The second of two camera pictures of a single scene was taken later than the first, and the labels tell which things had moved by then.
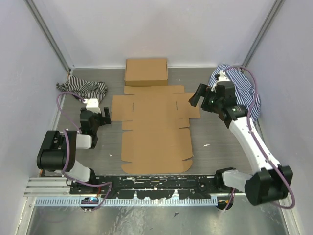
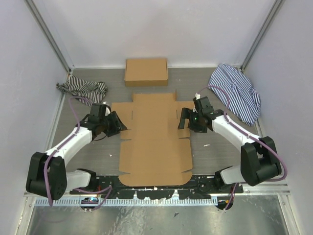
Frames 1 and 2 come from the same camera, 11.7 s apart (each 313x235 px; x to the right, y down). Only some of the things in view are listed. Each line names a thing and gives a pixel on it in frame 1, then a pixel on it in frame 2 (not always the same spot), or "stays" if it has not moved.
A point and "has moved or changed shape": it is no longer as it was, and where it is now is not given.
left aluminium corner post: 37,15 stays
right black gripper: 201,91 to 186,113
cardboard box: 156,117 has moved or changed shape
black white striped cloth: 82,90 stays
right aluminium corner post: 265,26 stays
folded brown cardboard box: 146,72 stays
